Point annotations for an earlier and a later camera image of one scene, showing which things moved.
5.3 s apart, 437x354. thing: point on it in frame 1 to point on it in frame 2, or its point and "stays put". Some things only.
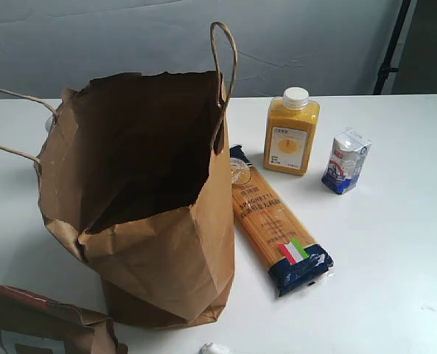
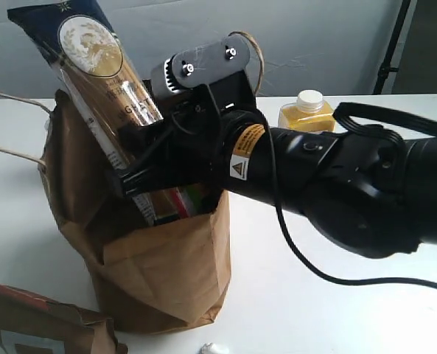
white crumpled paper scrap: x=212 y=348 stays put
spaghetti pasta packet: x=287 y=254 to x=81 y=45
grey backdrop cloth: x=42 y=48 stays put
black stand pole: x=385 y=68 stays put
